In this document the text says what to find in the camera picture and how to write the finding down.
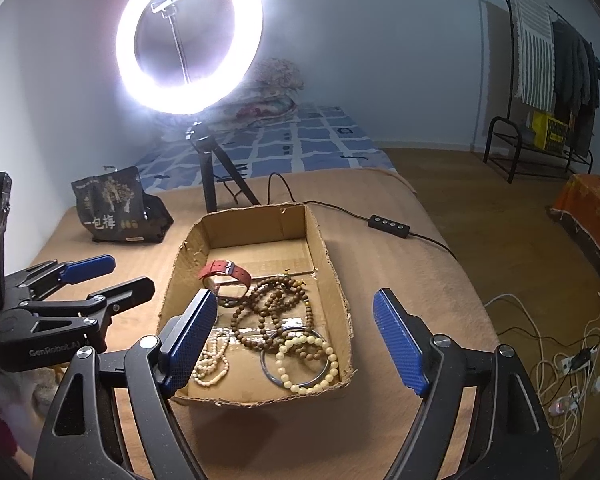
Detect tangle of white cables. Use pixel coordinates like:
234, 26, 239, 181
482, 290, 600, 461

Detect silver metal bangle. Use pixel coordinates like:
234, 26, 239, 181
260, 327, 341, 395

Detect yellow box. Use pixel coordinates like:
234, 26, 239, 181
530, 110, 571, 153

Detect orange cloth covered box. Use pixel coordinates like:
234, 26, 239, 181
547, 157, 600, 311

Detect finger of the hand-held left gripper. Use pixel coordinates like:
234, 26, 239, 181
5, 254, 117, 302
17, 276, 156, 336

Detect tan blanket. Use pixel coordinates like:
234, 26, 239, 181
25, 167, 501, 480

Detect blue patterned bedsheet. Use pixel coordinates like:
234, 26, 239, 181
130, 102, 396, 193

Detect red strap wristwatch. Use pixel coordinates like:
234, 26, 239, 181
197, 259, 253, 308

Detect phone holder clamp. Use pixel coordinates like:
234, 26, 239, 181
150, 0, 191, 86

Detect black cable with controller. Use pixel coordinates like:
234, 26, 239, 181
267, 172, 461, 261

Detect white pearl necklace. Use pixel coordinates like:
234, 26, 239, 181
192, 332, 231, 387

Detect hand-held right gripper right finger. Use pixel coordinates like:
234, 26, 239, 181
372, 287, 563, 480

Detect brown wooden bead necklace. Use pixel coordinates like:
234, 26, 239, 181
230, 272, 331, 361

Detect striped hanging towel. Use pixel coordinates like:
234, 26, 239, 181
510, 0, 556, 111

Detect white ring light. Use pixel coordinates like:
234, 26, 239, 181
115, 0, 265, 116

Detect black mini tripod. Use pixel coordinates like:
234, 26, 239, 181
184, 122, 261, 213

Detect dark hanging clothes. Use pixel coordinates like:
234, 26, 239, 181
552, 20, 600, 156

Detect cream bead bracelet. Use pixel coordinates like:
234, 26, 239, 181
275, 335, 340, 393

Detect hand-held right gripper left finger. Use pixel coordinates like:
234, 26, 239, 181
32, 287, 218, 480

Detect black metal clothes rack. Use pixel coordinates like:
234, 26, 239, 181
482, 0, 600, 183

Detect cardboard box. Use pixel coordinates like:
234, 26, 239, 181
161, 202, 356, 407

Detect black snack bag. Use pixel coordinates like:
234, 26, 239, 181
71, 166, 175, 245

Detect folded floral quilt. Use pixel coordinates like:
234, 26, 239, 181
215, 57, 306, 121

